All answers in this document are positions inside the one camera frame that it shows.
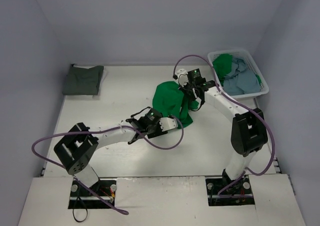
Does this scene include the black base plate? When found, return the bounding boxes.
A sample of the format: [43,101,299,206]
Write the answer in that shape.
[205,176,255,206]
[67,179,118,209]

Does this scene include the green t shirt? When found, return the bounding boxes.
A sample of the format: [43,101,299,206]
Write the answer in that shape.
[152,81,199,128]
[212,54,233,85]

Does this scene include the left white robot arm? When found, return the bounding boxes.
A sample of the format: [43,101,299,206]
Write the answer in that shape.
[54,108,164,196]

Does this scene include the white laundry basket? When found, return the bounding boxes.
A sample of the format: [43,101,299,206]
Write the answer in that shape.
[207,49,269,100]

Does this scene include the grey t shirt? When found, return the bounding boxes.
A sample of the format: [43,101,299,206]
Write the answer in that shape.
[62,66,104,96]

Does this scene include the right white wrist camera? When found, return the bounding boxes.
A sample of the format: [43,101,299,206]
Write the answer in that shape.
[173,69,189,87]

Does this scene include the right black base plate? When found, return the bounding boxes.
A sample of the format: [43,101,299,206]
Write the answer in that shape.
[205,176,255,206]

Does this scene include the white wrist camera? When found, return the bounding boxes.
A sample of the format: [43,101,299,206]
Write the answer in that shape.
[173,69,189,87]
[159,117,178,132]

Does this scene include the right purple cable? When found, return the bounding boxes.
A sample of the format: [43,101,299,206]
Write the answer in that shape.
[173,54,276,196]

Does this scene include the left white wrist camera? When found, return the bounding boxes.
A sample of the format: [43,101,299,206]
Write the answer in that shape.
[159,117,178,132]

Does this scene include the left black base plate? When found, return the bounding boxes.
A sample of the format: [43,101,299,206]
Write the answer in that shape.
[67,179,118,209]

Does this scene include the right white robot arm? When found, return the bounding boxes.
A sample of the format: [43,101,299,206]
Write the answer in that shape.
[174,69,268,192]

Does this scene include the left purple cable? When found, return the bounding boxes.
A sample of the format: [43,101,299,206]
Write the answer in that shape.
[31,115,186,215]

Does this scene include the purple cable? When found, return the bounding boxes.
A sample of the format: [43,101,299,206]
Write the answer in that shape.
[173,54,276,196]
[31,115,186,215]

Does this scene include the light blue t shirt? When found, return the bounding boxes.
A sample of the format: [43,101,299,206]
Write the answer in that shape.
[223,57,261,96]

